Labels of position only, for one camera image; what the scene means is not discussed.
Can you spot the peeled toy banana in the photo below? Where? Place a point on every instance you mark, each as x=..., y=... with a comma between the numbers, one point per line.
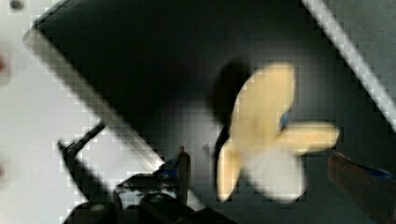
x=261, y=147

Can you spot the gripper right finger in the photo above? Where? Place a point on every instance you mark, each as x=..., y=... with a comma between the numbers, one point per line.
x=372, y=190

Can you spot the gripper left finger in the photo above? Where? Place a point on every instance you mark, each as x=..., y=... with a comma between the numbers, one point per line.
x=180, y=169

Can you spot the black toaster oven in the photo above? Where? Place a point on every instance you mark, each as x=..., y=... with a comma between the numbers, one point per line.
x=163, y=73

